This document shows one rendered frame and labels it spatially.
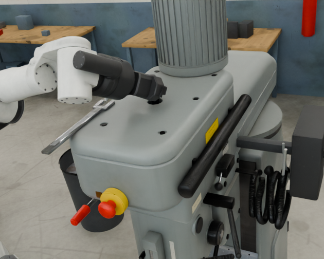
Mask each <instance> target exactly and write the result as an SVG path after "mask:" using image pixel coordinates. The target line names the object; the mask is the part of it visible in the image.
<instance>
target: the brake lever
mask: <svg viewBox="0 0 324 259"><path fill-rule="evenodd" d="M97 200H98V199H94V198H93V199H92V200H91V201H90V202H89V203H88V204H87V205H83V206H82V207H81V208H80V209H79V210H78V212H77V213H76V214H75V215H74V216H73V217H72V219H71V220H70V222H71V224H72V225H74V226H77V225H78V224H79V223H80V222H81V221H82V220H83V219H84V218H85V217H86V216H87V215H88V214H89V213H90V212H91V209H90V208H91V207H92V206H93V205H94V204H95V202H96V201H97Z"/></svg>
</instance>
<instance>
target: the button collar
mask: <svg viewBox="0 0 324 259"><path fill-rule="evenodd" d="M108 200H112V201H113V202H114V203H115V204H116V208H115V211H116V215H121V214H122V213H123V212H124V211H125V210H126V209H127V207H128V205H129V203H128V199H127V197H126V196H125V195H124V194H123V193H122V192H121V191H120V190H118V189H116V188H108V189H106V190H105V191H104V192H103V193H102V195H101V197H100V201H101V202H103V201H105V202H107V201H108Z"/></svg>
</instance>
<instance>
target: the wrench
mask: <svg viewBox="0 0 324 259"><path fill-rule="evenodd" d="M102 104H104V100H100V101H99V102H97V103H96V104H95V105H94V106H93V107H92V108H93V110H92V111H91V112H89V113H88V114H87V115H86V116H84V117H83V118H82V119H81V120H79V121H78V122H77V123H76V124H74V125H73V126H72V127H71V128H69V129H68V130H67V131H66V132H64V133H63V134H62V135H61V136H60V137H58V138H57V139H56V140H55V141H53V142H52V143H51V144H50V145H48V146H47V147H46V148H44V149H43V150H42V151H41V152H42V154H46V155H50V154H51V153H52V152H53V151H54V150H56V149H57V148H58V147H59V146H60V145H62V144H63V143H64V142H65V141H66V140H68V139H69V138H70V137H71V136H72V135H74V134H75V133H76V132H77V131H78V130H79V129H81V128H82V127H83V126H85V125H86V124H87V123H88V122H89V121H91V120H92V119H93V118H94V117H95V116H97V115H98V114H99V113H100V112H101V111H102V110H108V109H109V108H110V107H112V106H113V105H114V104H115V101H110V102H109V103H108V104H107V105H105V106H102Z"/></svg>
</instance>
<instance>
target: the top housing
mask: <svg viewBox="0 0 324 259"><path fill-rule="evenodd" d="M146 74H149V75H156V76H157V77H160V78H161V79H162V81H163V84H164V86H166V87H167V91H166V94H165V95H162V98H161V97H160V98H159V104H155V105H151V101H150V100H146V99H143V98H140V97H137V96H133V95H128V96H126V97H125V98H123V99H121V100H113V99H112V100H111V101H115V104H114V105H113V106H112V107H110V108H109V109H108V110H102V111H101V112H100V113H99V114H98V115H97V116H95V117H94V118H93V119H92V120H91V121H89V122H88V123H87V124H86V125H85V126H83V127H82V128H81V129H79V130H78V131H77V132H76V133H75V134H74V135H72V136H71V137H70V139H69V145H70V148H71V153H72V156H73V160H74V163H75V167H76V171H77V175H78V179H79V183H80V187H81V189H82V191H83V192H84V193H85V194H86V195H87V196H89V197H91V198H94V199H98V200H100V198H98V197H97V196H96V191H97V192H101V193H103V192H104V191H105V190H106V189H108V188H116V189H118V190H120V191H121V192H122V193H123V194H124V195H125V196H126V197H127V199H128V203H129V205H128V207H132V208H136V209H141V210H145V211H150V212H162V211H166V210H169V209H171V208H173V207H175V206H176V205H177V204H179V203H180V202H181V201H182V199H183V197H182V196H180V194H179V192H178V190H177V188H178V186H179V185H180V184H181V182H182V181H183V179H184V178H185V176H186V175H187V173H188V172H189V170H190V169H191V167H192V160H193V158H197V159H198V157H199V156H200V154H201V153H202V151H203V150H204V148H205V147H206V146H207V144H208V143H209V141H210V140H211V138H212V137H213V136H214V134H215V133H216V131H217V130H218V128H219V127H220V125H221V124H222V122H223V121H224V120H225V118H226V117H227V115H228V109H229V108H230V107H231V108H233V106H234V94H233V76H232V74H231V73H230V72H229V71H227V70H224V69H221V70H219V71H217V72H215V73H212V74H209V75H205V76H199V77H174V76H170V75H167V74H165V73H163V72H162V71H160V69H159V66H156V67H153V68H151V69H150V70H149V71H147V72H146Z"/></svg>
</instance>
